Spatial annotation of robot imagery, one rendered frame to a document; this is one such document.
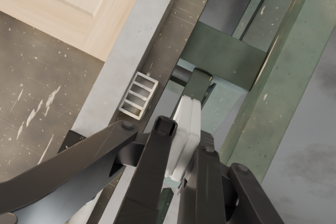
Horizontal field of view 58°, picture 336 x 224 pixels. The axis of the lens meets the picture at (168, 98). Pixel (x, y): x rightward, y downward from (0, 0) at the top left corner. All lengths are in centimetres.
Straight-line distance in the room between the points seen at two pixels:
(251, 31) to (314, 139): 149
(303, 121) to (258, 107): 168
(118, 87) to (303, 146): 195
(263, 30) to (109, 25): 47
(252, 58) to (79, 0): 32
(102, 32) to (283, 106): 31
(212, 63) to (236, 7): 119
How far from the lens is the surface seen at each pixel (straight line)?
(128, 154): 16
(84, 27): 54
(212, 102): 106
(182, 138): 17
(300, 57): 51
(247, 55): 58
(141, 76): 49
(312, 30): 53
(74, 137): 49
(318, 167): 250
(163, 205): 145
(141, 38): 50
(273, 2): 83
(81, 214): 53
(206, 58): 56
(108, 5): 54
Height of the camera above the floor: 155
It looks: 43 degrees down
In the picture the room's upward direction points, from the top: 151 degrees counter-clockwise
